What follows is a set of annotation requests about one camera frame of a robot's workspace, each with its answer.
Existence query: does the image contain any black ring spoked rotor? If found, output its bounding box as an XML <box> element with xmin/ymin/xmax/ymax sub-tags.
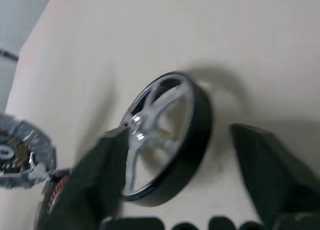
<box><xmin>121</xmin><ymin>70</ymin><xmax>215</xmax><ymax>208</ymax></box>

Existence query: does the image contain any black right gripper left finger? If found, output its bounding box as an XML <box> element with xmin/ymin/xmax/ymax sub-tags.
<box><xmin>36</xmin><ymin>128</ymin><xmax>130</xmax><ymax>230</ymax></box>

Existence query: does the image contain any silver round motor housing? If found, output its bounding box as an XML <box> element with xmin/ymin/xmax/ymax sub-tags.
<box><xmin>0</xmin><ymin>113</ymin><xmax>58</xmax><ymax>190</ymax></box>

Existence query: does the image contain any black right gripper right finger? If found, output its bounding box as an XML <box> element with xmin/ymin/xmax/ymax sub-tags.
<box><xmin>229</xmin><ymin>123</ymin><xmax>320</xmax><ymax>230</ymax></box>

